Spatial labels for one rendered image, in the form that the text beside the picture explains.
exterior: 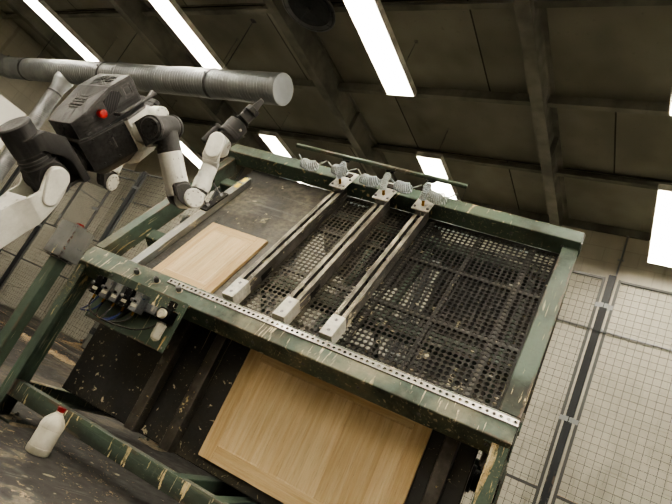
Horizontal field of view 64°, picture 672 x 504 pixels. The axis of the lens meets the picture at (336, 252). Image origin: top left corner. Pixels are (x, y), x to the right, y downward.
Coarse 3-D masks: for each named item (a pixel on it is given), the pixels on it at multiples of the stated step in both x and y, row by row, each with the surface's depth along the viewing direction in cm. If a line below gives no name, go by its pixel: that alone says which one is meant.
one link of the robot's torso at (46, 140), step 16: (0, 128) 179; (16, 128) 176; (32, 128) 181; (16, 144) 179; (32, 144) 181; (48, 144) 185; (64, 144) 189; (16, 160) 184; (32, 160) 183; (64, 160) 201; (80, 160) 196; (80, 176) 197
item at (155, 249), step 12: (240, 180) 332; (228, 192) 321; (240, 192) 328; (216, 204) 311; (192, 216) 301; (204, 216) 304; (180, 228) 292; (192, 228) 298; (168, 240) 284; (144, 252) 276; (156, 252) 279; (144, 264) 274
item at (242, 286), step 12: (336, 180) 315; (348, 180) 315; (336, 192) 314; (324, 204) 305; (336, 204) 310; (312, 216) 292; (324, 216) 301; (300, 228) 284; (312, 228) 292; (288, 240) 276; (300, 240) 284; (276, 252) 268; (288, 252) 276; (264, 264) 260; (276, 264) 269; (240, 276) 254; (252, 276) 254; (264, 276) 262; (228, 288) 247; (240, 288) 247; (252, 288) 256; (240, 300) 249
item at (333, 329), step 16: (416, 208) 289; (416, 224) 284; (400, 240) 275; (384, 256) 263; (400, 256) 273; (368, 272) 254; (384, 272) 258; (368, 288) 245; (352, 304) 237; (336, 320) 229; (352, 320) 238; (320, 336) 225; (336, 336) 226
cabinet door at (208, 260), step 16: (192, 240) 287; (208, 240) 287; (224, 240) 286; (240, 240) 286; (256, 240) 285; (176, 256) 276; (192, 256) 276; (208, 256) 276; (224, 256) 275; (240, 256) 275; (176, 272) 266; (192, 272) 266; (208, 272) 266; (224, 272) 265; (208, 288) 256
